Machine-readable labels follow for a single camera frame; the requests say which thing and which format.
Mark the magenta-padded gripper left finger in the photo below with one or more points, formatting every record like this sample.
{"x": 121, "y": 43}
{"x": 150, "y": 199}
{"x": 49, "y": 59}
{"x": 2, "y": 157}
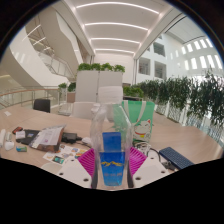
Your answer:
{"x": 71, "y": 170}

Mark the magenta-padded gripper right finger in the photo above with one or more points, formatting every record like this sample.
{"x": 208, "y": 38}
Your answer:
{"x": 151, "y": 169}

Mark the clear blue-label water bottle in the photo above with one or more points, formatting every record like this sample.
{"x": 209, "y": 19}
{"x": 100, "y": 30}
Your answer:
{"x": 112, "y": 166}

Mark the colourful sticker sheet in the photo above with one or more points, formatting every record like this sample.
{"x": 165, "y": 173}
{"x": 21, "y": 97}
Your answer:
{"x": 65, "y": 155}

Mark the black power adapter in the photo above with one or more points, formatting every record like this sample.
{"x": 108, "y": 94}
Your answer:
{"x": 69, "y": 137}

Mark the green tote bag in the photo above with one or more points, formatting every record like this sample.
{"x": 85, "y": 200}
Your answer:
{"x": 143, "y": 123}

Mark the small teal box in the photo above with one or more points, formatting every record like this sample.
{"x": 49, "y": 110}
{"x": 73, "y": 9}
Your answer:
{"x": 21, "y": 149}

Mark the black tablet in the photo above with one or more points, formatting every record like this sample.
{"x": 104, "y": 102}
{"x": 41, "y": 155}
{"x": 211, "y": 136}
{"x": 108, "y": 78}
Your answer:
{"x": 28, "y": 136}

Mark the black office chair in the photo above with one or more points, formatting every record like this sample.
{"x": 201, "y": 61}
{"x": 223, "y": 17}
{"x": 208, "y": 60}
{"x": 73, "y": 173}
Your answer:
{"x": 41, "y": 105}

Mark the white remote device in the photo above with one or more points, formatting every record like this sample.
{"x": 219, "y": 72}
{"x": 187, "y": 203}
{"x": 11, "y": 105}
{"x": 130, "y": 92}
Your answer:
{"x": 2, "y": 137}

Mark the low shelf with plants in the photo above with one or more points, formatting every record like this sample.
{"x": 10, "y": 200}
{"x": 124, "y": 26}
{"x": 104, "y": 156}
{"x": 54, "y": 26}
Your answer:
{"x": 133, "y": 91}

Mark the small planter with plants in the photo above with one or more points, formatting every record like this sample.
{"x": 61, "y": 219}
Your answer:
{"x": 65, "y": 90}

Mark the row of green plants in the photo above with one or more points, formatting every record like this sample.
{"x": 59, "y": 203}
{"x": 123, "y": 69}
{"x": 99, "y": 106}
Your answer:
{"x": 200, "y": 100}

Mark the white planter cabinet with plants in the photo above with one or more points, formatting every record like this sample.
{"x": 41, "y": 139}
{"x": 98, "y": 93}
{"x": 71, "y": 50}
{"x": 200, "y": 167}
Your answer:
{"x": 88, "y": 85}

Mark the ceiling light strips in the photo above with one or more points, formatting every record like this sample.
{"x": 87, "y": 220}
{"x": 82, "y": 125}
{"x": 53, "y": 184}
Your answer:
{"x": 116, "y": 25}

